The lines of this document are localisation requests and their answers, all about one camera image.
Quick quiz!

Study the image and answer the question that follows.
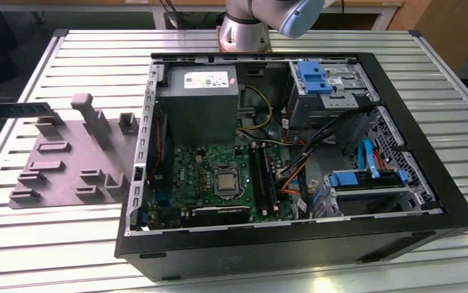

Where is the blue drive latch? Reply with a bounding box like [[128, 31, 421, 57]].
[[295, 60, 335, 95]]

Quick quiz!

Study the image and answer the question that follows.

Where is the green motherboard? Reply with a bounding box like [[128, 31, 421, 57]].
[[146, 142, 299, 230]]

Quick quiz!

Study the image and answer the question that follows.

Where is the metal drive cage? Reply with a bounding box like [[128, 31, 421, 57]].
[[285, 60, 380, 131]]

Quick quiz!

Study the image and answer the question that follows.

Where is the CPU socket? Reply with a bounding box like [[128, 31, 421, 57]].
[[209, 165, 241, 198]]

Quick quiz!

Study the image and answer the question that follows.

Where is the wooden cabinet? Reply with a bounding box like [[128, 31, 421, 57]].
[[387, 0, 468, 73]]

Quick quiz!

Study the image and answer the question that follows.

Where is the hard disk in blue carrier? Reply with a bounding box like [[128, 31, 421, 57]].
[[326, 170, 407, 192]]

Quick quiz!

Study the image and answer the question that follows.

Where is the yellow black wire bundle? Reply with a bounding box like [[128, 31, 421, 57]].
[[235, 84, 306, 147]]

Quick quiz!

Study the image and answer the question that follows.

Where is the black open PC case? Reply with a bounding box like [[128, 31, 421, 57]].
[[113, 51, 468, 281]]

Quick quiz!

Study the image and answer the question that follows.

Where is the red black twisted wire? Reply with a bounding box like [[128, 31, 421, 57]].
[[154, 115, 165, 163]]

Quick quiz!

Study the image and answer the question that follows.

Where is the silver CPU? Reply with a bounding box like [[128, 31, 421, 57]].
[[216, 174, 236, 190]]

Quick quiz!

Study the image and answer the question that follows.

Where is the blue flat wire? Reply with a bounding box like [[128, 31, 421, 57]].
[[358, 139, 380, 179]]

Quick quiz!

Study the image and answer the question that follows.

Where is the black cable bundle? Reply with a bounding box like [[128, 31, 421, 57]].
[[276, 112, 374, 178]]

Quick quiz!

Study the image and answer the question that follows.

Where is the grey parts rack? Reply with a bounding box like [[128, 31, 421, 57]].
[[7, 92, 140, 210]]

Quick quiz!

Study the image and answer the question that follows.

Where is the black RAM slot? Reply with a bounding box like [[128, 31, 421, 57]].
[[253, 142, 272, 216], [261, 142, 279, 213], [257, 142, 276, 214], [249, 142, 269, 217]]

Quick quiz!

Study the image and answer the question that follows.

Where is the RAM stick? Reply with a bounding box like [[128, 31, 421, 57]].
[[0, 103, 52, 119]]

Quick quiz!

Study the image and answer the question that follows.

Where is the blue board connector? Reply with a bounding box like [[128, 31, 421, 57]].
[[156, 190, 172, 210]]

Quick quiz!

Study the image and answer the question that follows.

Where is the orange yellow red wire bundle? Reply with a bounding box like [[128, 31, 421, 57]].
[[280, 178, 300, 196]]

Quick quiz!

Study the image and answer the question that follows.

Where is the metal disk bay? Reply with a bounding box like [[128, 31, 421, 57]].
[[308, 170, 426, 221]]

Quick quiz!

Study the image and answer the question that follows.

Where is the white framed desk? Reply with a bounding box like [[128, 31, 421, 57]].
[[0, 0, 406, 31]]

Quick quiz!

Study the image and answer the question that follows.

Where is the thin red wire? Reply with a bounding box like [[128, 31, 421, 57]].
[[372, 148, 387, 172]]

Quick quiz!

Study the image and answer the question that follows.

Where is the black graphics card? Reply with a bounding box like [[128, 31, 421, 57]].
[[188, 204, 251, 228]]

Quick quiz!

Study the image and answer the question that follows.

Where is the grey power supply unit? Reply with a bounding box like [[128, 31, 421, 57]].
[[157, 65, 240, 147]]

